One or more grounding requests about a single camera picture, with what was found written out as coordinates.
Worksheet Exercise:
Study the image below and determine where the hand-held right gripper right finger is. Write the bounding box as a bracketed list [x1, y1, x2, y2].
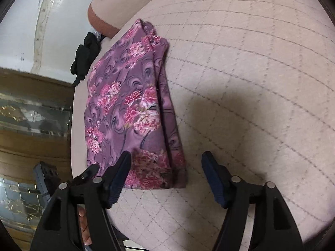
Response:
[201, 151, 304, 251]

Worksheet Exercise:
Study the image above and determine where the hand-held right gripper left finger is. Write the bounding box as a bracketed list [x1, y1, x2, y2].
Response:
[30, 150, 132, 251]

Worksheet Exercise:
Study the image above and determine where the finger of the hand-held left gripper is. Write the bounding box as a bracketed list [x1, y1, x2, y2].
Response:
[70, 163, 100, 187]

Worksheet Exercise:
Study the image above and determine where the purple floral garment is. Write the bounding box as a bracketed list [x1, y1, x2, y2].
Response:
[84, 18, 189, 190]

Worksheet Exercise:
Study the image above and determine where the person's left hand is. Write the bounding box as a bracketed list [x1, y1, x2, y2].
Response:
[78, 206, 93, 247]

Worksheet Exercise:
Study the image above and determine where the wooden cabinet with glass panels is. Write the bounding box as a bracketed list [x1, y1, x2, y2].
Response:
[0, 67, 76, 243]

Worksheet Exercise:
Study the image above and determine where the beige quilted sofa seat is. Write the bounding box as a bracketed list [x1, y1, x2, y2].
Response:
[71, 0, 335, 251]

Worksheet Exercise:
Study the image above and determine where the black cloth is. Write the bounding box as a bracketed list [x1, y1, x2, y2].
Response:
[70, 32, 102, 87]

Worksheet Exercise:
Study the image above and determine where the beige cushion with brown edge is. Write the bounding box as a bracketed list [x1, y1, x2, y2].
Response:
[87, 0, 184, 39]

